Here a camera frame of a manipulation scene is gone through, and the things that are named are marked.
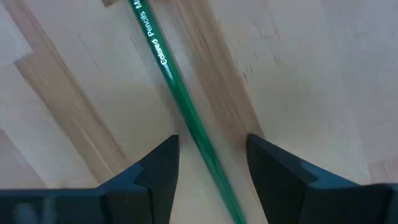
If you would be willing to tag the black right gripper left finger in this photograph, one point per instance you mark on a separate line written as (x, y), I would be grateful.
(140, 199)

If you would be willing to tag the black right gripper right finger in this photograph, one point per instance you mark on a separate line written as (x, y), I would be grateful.
(298, 199)

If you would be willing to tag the green coloured pencil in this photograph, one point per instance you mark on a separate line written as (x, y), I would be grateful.
(174, 81)

